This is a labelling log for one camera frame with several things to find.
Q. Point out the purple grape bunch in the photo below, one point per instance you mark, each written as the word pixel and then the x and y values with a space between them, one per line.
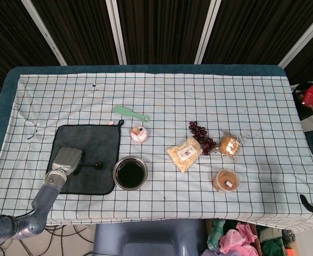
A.
pixel 202 137

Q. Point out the blue-grey robot torso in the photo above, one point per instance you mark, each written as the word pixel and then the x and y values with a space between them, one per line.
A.
pixel 151 240

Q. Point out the dark green cloth bundle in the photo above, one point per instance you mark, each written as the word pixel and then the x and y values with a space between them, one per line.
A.
pixel 273 246

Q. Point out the black bin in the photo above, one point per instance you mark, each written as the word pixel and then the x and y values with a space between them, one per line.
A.
pixel 305 113

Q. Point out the white checkered tablecloth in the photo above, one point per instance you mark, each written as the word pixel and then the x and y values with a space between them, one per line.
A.
pixel 172 93

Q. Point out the clear tub of rubber bands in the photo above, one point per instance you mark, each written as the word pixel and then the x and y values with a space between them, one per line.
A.
pixel 225 181

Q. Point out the clear bag of white snacks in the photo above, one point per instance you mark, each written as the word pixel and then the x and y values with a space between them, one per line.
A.
pixel 184 154

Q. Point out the black spoon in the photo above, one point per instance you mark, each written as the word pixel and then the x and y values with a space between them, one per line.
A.
pixel 99 166

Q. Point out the steel bowl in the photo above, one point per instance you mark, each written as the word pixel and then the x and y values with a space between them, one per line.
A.
pixel 131 174

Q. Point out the plastic-wrapped bread bun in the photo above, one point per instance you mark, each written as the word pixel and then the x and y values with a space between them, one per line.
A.
pixel 228 145

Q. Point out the red box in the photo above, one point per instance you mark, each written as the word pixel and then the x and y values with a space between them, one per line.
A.
pixel 312 95

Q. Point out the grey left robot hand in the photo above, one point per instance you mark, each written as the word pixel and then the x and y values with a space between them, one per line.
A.
pixel 67 158

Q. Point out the dark grey cloth mat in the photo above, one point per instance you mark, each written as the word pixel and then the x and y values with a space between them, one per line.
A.
pixel 97 144

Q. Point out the green plastic bag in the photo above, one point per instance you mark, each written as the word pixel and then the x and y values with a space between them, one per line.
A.
pixel 216 230

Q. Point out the green plastic spatula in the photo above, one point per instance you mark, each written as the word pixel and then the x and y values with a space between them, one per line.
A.
pixel 121 110

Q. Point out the white partition frame post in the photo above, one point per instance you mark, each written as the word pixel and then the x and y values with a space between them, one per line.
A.
pixel 116 32
pixel 44 32
pixel 207 32
pixel 303 40

